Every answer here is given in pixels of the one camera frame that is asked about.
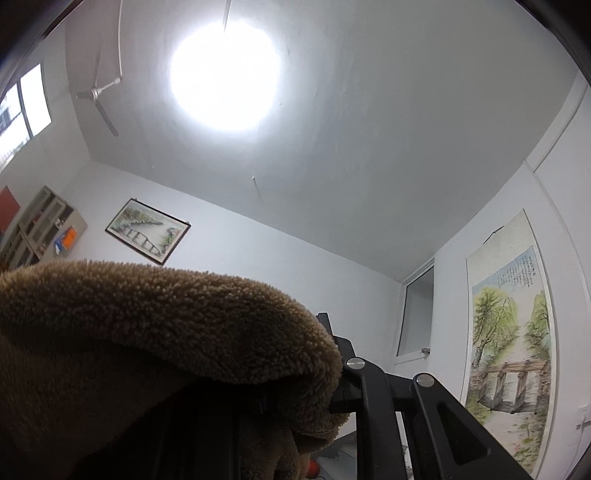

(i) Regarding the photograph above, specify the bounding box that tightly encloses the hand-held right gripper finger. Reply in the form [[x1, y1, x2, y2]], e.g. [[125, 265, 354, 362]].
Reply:
[[316, 312, 534, 480]]

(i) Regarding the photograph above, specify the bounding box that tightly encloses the brown fleece sweater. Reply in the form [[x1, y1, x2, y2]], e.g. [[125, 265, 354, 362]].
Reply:
[[0, 259, 352, 480]]

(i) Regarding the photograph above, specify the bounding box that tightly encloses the white door with transom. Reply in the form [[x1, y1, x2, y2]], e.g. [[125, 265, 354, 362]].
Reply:
[[392, 257, 437, 402]]

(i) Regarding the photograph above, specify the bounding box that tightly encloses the hanging scroll painting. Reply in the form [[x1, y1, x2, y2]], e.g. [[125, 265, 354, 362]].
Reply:
[[464, 209, 561, 479]]

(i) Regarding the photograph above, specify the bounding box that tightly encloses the framed landscape painting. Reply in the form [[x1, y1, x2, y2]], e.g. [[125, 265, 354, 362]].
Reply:
[[105, 198, 192, 266]]

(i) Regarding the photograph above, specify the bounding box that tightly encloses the orange and blue packet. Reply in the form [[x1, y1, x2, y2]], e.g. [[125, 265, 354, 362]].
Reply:
[[54, 226, 79, 254]]

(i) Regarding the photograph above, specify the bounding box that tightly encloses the round ceiling light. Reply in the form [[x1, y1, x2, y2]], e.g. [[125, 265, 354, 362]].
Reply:
[[168, 21, 282, 134]]

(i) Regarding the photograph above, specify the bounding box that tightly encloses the grey glass-door cabinet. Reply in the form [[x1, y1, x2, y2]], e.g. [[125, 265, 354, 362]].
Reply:
[[0, 185, 88, 271]]

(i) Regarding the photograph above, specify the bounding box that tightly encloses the red board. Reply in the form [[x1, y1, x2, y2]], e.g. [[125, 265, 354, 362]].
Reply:
[[0, 186, 22, 234]]

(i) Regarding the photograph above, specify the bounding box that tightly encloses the ceiling fan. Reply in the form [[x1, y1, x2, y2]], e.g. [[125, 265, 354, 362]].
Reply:
[[75, 41, 124, 137]]

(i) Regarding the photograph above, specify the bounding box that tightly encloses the window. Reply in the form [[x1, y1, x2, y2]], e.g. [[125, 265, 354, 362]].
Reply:
[[0, 62, 54, 174]]

